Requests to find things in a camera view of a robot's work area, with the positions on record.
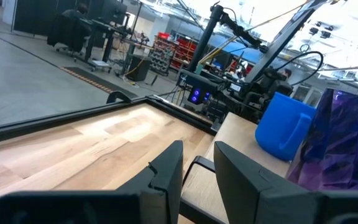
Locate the purple shiny foil bag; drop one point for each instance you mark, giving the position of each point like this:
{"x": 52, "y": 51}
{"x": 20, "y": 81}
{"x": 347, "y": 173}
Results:
{"x": 340, "y": 143}

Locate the black box with blue lights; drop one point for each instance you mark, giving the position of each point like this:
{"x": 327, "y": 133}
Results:
{"x": 199, "y": 88}

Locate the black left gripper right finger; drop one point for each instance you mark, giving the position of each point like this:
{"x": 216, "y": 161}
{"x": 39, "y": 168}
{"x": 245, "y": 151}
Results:
{"x": 247, "y": 193}

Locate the black room partition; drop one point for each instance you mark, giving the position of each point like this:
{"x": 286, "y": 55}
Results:
{"x": 39, "y": 15}

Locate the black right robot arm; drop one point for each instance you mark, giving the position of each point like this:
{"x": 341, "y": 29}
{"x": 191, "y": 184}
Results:
{"x": 269, "y": 90}

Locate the black desk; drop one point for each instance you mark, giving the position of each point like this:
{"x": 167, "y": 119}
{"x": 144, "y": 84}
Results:
{"x": 104, "y": 37}

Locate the rack with red bins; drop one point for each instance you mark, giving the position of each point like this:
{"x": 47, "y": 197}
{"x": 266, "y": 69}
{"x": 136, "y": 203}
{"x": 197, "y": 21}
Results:
{"x": 174, "y": 49}

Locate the black office chair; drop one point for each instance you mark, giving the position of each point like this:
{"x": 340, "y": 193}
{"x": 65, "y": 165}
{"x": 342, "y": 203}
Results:
{"x": 67, "y": 34}

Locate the seated person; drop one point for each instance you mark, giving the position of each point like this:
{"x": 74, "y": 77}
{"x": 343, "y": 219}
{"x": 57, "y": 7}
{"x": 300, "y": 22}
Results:
{"x": 75, "y": 14}

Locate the black frame post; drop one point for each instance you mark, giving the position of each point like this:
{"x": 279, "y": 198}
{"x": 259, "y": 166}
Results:
{"x": 283, "y": 37}

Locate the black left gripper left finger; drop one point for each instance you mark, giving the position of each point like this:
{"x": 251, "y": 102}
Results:
{"x": 160, "y": 186}

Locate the black floor bin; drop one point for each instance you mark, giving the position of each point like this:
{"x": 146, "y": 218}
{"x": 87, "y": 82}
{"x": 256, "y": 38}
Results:
{"x": 139, "y": 68}

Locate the black desk monitor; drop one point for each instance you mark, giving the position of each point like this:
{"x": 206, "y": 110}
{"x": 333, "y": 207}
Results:
{"x": 113, "y": 11}

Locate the black table clamp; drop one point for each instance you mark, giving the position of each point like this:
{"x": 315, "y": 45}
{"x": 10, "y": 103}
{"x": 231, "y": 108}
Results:
{"x": 118, "y": 96}

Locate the blue mug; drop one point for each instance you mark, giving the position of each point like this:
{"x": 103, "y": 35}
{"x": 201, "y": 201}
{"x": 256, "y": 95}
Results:
{"x": 278, "y": 127}

